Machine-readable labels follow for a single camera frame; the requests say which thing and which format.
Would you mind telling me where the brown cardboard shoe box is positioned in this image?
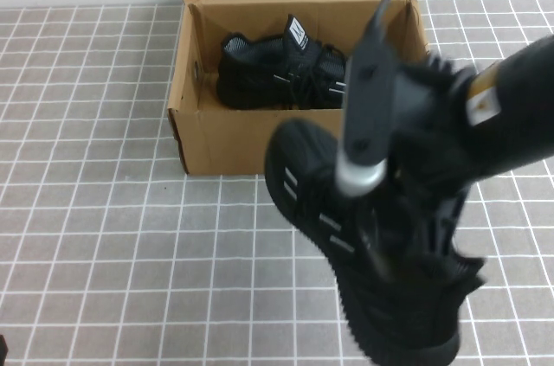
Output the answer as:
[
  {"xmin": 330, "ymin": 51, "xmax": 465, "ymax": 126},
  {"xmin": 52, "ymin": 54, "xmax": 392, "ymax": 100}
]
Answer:
[{"xmin": 166, "ymin": 0, "xmax": 429, "ymax": 177}]

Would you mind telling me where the grey white-grid tablecloth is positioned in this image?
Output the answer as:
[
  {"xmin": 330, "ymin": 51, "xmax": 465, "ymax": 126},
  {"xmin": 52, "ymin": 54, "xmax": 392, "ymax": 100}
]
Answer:
[{"xmin": 0, "ymin": 0, "xmax": 554, "ymax": 366}]

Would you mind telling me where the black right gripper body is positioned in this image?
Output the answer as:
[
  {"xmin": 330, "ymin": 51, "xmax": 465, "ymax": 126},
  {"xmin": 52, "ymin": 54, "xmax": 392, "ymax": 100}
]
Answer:
[{"xmin": 389, "ymin": 54, "xmax": 478, "ymax": 203}]

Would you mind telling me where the black knit sneaker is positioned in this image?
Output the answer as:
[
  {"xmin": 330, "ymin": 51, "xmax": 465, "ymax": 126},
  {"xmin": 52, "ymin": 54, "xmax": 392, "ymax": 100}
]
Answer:
[
  {"xmin": 262, "ymin": 118, "xmax": 488, "ymax": 365},
  {"xmin": 215, "ymin": 14, "xmax": 350, "ymax": 112}
]

